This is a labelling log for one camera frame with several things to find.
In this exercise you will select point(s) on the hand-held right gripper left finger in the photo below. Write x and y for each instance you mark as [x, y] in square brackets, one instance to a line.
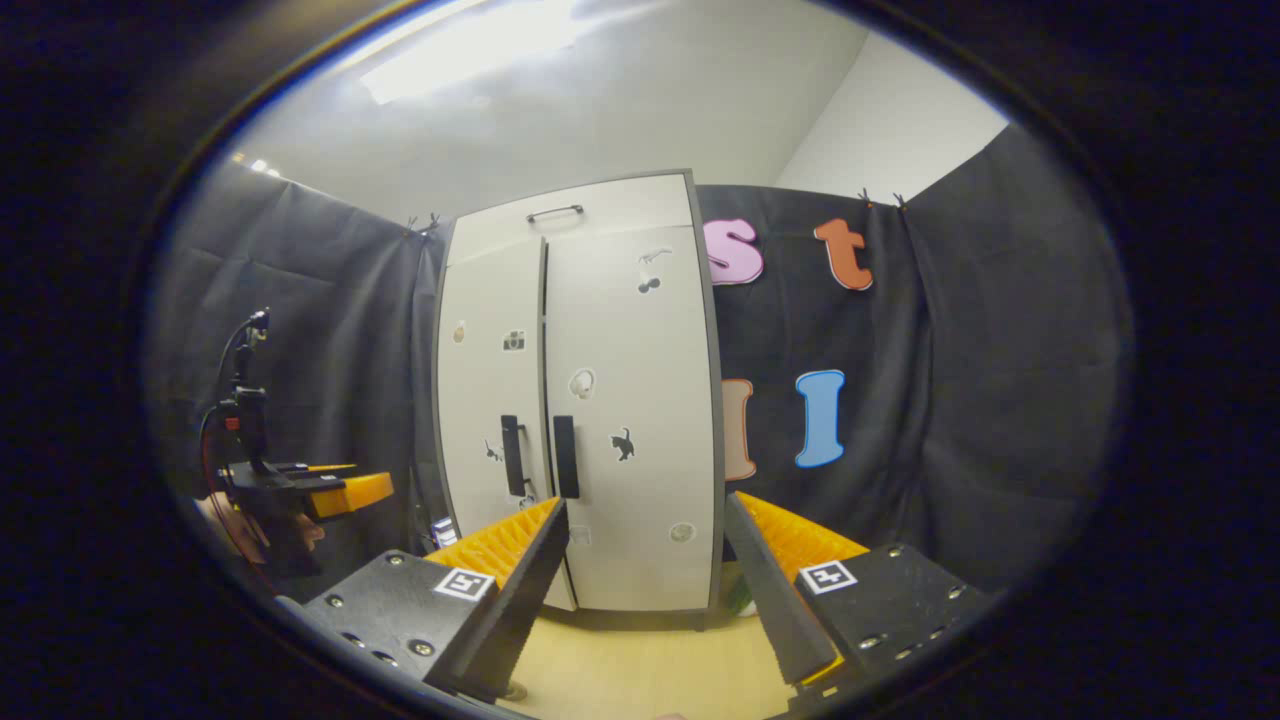
[515, 610]

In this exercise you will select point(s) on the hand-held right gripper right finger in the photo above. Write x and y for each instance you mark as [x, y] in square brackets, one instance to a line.
[775, 600]

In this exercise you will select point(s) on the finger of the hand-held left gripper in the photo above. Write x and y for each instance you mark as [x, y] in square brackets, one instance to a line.
[310, 468]
[320, 484]

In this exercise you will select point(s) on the white cabinet door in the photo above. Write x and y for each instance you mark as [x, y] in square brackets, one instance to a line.
[650, 350]
[480, 400]

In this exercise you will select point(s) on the white cabinet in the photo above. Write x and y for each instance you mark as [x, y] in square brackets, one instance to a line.
[716, 400]

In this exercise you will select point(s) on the white drawer front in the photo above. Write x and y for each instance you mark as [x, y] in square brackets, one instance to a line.
[620, 205]

